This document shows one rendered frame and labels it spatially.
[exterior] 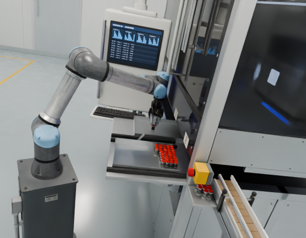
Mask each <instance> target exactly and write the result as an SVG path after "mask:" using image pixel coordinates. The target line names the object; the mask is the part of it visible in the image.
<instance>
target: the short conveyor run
mask: <svg viewBox="0 0 306 238"><path fill-rule="evenodd" d="M218 178H219V179H215V178H213V179H212V182H211V184H210V187H211V188H212V189H211V190H213V194H212V196H213V199H214V201H215V204H216V209H215V210H214V212H215V215H216V217H217V220H218V222H219V225H220V227H221V230H222V233H223V235H224V238H269V237H268V235H267V234H266V232H265V230H264V228H263V227H262V225H261V223H260V221H259V220H258V218H257V216H256V215H255V213H254V211H253V209H252V208H251V207H252V204H253V202H254V200H255V198H254V197H255V196H256V195H257V193H256V192H255V191H253V192H252V193H251V194H252V195H251V196H250V198H246V197H245V196H244V194H243V192H242V190H241V188H240V187H239V185H238V183H237V181H236V180H235V178H234V176H233V175H231V178H230V179H231V180H224V179H223V177H222V175H221V174H219V175H218Z"/></svg>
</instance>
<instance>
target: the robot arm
mask: <svg viewBox="0 0 306 238"><path fill-rule="evenodd" d="M65 69H66V73H65V74H64V76H63V78H62V80H61V82H60V84H59V85H58V87H57V89H56V91H55V93H54V94H53V96H52V98H51V100H50V102H49V104H48V106H47V107H46V109H45V111H42V112H40V113H39V115H38V116H37V117H35V118H34V119H33V121H32V124H31V131H32V134H33V143H34V160H33V163H32V165H31V175H32V176H33V177H35V178H37V179H42V180H48V179H53V178H56V177H58V176H59V175H60V174H61V173H62V171H63V165H62V162H61V160H60V157H59V147H60V132H59V130H58V127H59V125H60V124H61V120H60V118H61V116H62V114H63V112H64V111H65V109H66V107H67V105H68V104H69V102H70V100H71V98H72V97H73V95H74V93H75V91H76V90H77V88H78V86H79V84H80V82H81V81H82V80H84V79H86V78H90V79H94V80H97V81H101V82H105V81H108V82H111V83H114V84H118V85H122V86H125V87H128V88H131V89H134V90H137V91H141V92H144V93H147V94H151V95H153V96H154V97H153V98H154V100H153V101H152V102H151V108H150V109H149V121H150V125H151V126H152V124H153V123H152V122H153V118H154V116H156V117H157V119H156V122H155V127H156V126H157V125H158V124H159V122H160V119H161V118H162V117H163V113H164V108H163V106H162V103H163V101H164V100H165V96H166V94H167V87H168V82H169V74H168V73H166V72H163V71H160V72H158V73H157V75H155V76H153V75H136V74H133V73H130V72H127V71H124V70H121V69H119V68H115V67H113V66H110V64H109V63H108V62H105V61H103V60H101V59H99V58H98V57H97V56H96V55H94V54H93V53H92V51H91V50H89V49H88V48H86V47H82V46H78V47H75V48H73V49H72V50H71V51H70V54H69V61H68V62H67V64H66V66H65Z"/></svg>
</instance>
